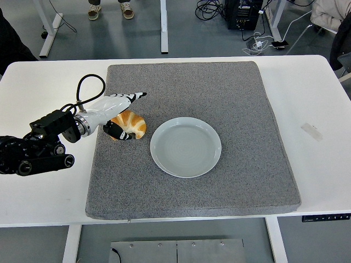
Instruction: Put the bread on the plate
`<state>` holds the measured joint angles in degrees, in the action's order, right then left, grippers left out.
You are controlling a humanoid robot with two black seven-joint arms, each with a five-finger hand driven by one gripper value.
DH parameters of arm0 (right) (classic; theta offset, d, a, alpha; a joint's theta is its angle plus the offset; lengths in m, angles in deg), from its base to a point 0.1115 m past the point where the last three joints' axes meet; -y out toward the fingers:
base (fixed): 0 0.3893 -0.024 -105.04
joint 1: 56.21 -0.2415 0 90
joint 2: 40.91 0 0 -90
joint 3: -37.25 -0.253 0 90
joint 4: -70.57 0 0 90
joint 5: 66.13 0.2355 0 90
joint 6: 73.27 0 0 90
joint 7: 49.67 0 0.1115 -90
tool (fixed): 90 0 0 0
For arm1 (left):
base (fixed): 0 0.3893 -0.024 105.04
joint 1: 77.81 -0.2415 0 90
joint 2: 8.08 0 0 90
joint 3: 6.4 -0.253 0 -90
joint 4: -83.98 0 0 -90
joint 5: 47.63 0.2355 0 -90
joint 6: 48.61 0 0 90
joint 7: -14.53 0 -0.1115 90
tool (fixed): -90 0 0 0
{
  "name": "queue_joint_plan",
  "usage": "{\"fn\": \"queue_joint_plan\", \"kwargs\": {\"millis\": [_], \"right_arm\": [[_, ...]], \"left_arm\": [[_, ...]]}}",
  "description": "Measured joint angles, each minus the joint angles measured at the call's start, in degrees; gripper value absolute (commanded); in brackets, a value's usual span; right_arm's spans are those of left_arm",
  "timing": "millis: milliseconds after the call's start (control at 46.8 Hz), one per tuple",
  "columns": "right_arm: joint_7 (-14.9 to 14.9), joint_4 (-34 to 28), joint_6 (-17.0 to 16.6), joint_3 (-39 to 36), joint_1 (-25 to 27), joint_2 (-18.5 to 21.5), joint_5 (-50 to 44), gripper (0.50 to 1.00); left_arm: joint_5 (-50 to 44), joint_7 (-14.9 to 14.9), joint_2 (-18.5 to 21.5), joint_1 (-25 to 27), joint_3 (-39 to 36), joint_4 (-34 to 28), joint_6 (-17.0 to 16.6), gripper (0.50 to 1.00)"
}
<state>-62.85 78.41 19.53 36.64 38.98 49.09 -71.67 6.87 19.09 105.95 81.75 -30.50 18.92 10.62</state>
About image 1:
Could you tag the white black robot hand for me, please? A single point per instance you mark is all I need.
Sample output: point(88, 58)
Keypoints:
point(109, 105)

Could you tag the golden croissant bread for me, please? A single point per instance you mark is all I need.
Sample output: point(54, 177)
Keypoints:
point(134, 122)

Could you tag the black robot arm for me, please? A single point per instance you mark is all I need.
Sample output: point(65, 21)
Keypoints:
point(49, 122)

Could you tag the light grey round plate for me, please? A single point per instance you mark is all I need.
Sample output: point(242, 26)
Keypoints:
point(186, 148)

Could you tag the grey metal plate with screws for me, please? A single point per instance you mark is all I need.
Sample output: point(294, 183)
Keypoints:
point(192, 252)

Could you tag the grey speckled cushion mat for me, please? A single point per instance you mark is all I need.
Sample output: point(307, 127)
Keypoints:
point(192, 82)

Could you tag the person's left shoe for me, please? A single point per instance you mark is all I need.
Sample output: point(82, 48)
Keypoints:
point(94, 12)

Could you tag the person's shoe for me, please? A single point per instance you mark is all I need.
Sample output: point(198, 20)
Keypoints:
point(127, 11)
point(94, 12)

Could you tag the white straight desk leg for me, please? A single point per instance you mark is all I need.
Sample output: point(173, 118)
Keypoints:
point(164, 27)

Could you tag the person's right shoe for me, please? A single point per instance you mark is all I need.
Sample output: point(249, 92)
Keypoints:
point(127, 11)

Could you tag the small black floor object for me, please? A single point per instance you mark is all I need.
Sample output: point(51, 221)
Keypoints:
point(44, 34)

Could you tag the black fabric cover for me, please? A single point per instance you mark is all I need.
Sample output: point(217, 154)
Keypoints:
point(13, 46)

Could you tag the white table leg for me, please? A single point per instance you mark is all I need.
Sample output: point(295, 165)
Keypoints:
point(72, 243)
point(275, 241)

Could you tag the grey floor power strip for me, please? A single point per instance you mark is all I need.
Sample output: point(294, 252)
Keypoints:
point(251, 43)

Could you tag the black computer case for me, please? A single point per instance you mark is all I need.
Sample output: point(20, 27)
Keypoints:
point(244, 13)

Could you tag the black smartphone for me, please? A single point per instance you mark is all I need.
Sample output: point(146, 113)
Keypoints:
point(279, 43)

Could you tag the grey chair leg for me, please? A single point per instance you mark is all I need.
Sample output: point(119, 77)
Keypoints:
point(299, 39)

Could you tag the translucent tape strip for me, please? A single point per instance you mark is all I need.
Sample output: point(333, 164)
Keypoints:
point(311, 132)

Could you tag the beige padded jacket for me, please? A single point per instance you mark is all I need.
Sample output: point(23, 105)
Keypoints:
point(329, 12)

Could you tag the black jacket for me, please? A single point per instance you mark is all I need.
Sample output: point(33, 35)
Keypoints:
point(340, 41)

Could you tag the grey chair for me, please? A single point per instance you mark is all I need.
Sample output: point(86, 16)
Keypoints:
point(346, 59)

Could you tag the black desk control panel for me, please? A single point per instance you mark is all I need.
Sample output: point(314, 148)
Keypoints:
point(326, 217)

